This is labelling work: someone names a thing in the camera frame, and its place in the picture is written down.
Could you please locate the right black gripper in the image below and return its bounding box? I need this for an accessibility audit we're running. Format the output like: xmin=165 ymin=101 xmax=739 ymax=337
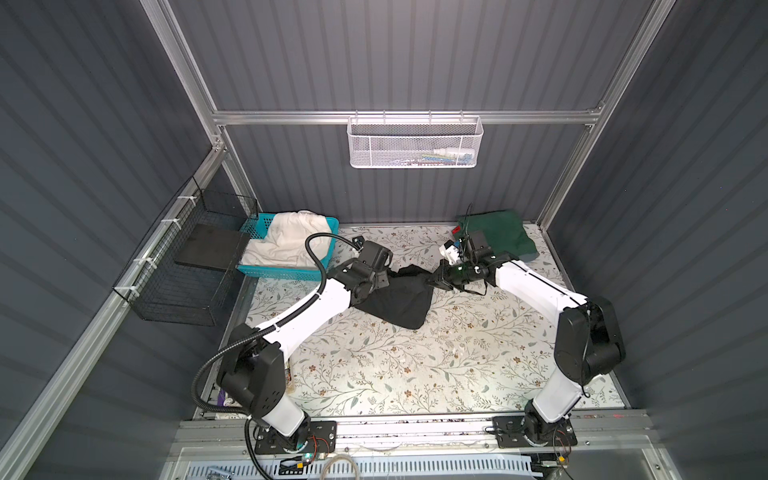
xmin=425 ymin=259 xmax=475 ymax=291

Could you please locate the black t-shirt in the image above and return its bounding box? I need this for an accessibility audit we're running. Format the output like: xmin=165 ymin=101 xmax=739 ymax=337
xmin=355 ymin=264 xmax=434 ymax=330

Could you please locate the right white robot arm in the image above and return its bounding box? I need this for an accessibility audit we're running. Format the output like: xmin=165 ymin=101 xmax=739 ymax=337
xmin=429 ymin=231 xmax=626 ymax=446

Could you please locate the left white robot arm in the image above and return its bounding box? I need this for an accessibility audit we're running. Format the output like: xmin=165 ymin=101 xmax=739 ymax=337
xmin=216 ymin=234 xmax=392 ymax=450

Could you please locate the folded green t-shirt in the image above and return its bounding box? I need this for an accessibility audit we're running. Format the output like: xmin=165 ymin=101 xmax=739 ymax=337
xmin=453 ymin=210 xmax=539 ymax=262

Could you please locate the white t-shirt in basket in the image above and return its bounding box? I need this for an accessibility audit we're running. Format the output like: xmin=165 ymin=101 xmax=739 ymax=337
xmin=240 ymin=210 xmax=332 ymax=269

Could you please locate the floral table mat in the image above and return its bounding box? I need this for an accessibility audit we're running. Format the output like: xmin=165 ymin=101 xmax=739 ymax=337
xmin=227 ymin=223 xmax=625 ymax=418

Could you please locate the white bottle in basket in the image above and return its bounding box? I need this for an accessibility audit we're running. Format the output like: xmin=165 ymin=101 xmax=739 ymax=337
xmin=433 ymin=147 xmax=476 ymax=162

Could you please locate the teal plastic laundry basket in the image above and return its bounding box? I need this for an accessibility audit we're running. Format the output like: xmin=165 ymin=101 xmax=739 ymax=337
xmin=237 ymin=216 xmax=339 ymax=282

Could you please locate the white wire wall basket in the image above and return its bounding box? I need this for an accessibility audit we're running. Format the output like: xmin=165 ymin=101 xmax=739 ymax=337
xmin=346 ymin=114 xmax=484 ymax=169

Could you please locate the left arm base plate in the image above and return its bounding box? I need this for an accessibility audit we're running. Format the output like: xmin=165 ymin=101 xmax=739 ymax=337
xmin=252 ymin=420 xmax=338 ymax=455

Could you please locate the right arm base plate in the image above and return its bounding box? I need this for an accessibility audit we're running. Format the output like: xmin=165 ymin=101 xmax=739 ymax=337
xmin=488 ymin=414 xmax=578 ymax=448

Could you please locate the black wire side basket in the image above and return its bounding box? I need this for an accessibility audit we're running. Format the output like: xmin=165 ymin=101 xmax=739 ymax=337
xmin=113 ymin=181 xmax=258 ymax=327

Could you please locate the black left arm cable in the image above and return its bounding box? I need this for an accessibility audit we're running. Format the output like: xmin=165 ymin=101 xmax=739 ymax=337
xmin=190 ymin=232 xmax=361 ymax=480

